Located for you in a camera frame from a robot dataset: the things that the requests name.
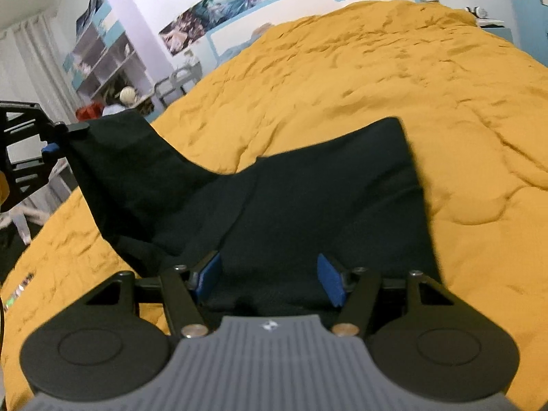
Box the black pants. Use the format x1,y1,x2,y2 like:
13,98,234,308
60,112,440,317

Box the red stuffed toy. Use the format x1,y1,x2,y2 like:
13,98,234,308
75,102,105,122

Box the white curtain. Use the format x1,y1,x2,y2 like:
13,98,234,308
1,14,79,124

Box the white round plush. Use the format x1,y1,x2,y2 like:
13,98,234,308
118,86,137,107

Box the white blue bookshelf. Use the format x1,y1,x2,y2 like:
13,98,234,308
63,0,165,118

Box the yellow bed quilt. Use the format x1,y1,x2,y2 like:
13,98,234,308
1,0,547,410

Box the blue pillow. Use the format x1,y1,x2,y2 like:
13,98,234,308
215,23,275,63

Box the anime poster strip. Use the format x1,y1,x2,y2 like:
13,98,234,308
159,0,269,56

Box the blue nightstand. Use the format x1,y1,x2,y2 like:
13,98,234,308
476,18,514,43

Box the white headphones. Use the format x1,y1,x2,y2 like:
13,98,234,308
465,5,488,20

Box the grey metal bed frame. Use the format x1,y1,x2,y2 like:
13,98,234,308
153,62,202,109

